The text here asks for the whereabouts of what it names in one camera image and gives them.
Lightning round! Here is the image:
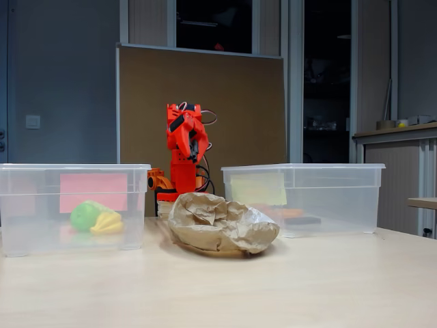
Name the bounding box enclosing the yellow toy banana bunch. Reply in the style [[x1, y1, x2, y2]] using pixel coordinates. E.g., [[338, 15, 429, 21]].
[[89, 210, 124, 236]]

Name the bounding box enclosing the green toy apple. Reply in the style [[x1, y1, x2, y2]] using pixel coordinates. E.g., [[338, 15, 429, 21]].
[[70, 201, 100, 233]]

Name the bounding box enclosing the yellow-green paper label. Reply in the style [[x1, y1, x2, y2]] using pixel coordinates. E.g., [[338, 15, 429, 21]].
[[229, 172, 287, 206]]

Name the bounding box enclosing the pink paper label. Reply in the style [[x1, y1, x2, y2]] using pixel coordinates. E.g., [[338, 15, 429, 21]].
[[59, 173, 129, 215]]

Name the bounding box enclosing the clear plastic bin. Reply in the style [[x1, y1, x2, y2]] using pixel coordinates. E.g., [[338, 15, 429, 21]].
[[221, 163, 386, 239], [0, 163, 153, 258]]

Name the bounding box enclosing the orange table clamp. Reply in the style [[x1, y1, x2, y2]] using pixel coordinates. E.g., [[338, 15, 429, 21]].
[[147, 167, 175, 192]]

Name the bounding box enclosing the brown cork pin board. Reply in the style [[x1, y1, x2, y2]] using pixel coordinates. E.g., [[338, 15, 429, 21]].
[[115, 42, 287, 218]]

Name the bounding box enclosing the wooden base block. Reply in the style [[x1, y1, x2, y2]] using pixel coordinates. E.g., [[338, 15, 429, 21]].
[[156, 200, 175, 218]]

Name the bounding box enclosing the crumpled brown paper bag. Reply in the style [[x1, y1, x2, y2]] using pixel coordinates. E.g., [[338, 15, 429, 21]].
[[167, 192, 281, 254]]

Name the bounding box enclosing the grey cabinet with wooden top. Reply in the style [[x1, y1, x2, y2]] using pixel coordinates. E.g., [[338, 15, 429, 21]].
[[352, 122, 437, 236]]

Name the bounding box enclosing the wooden side table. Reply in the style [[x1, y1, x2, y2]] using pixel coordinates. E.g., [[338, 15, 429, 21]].
[[406, 197, 437, 210]]

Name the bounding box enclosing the black base cable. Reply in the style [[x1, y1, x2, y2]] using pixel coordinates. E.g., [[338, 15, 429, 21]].
[[196, 153, 216, 195]]

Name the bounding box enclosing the thin servo cable loop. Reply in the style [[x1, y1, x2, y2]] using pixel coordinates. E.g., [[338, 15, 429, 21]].
[[200, 109, 219, 126]]

